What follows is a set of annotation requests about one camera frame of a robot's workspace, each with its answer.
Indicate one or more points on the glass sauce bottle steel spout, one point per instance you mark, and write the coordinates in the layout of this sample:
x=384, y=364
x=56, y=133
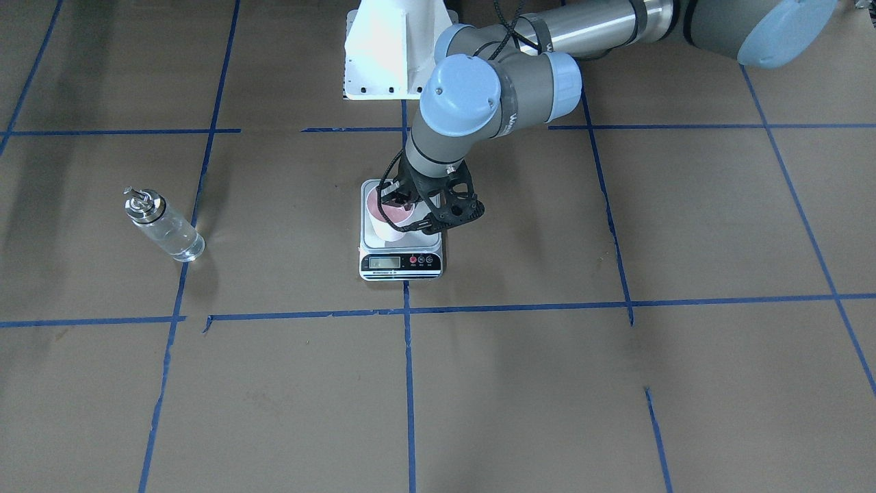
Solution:
x=164, y=225

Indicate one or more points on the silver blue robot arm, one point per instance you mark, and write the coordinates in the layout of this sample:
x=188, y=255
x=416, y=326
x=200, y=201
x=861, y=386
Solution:
x=488, y=82

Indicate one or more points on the pink paper cup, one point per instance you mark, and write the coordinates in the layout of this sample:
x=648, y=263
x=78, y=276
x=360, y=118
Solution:
x=390, y=218

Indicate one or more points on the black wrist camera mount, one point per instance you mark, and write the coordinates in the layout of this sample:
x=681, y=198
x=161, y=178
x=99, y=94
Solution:
x=441, y=219

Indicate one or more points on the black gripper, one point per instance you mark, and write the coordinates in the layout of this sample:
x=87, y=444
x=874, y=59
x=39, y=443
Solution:
x=415, y=185

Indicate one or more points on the silver digital kitchen scale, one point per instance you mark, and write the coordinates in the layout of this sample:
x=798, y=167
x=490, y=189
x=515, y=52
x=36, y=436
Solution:
x=388, y=255

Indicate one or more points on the white pedestal column base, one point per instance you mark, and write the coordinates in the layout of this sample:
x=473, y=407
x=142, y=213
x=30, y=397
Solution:
x=389, y=48

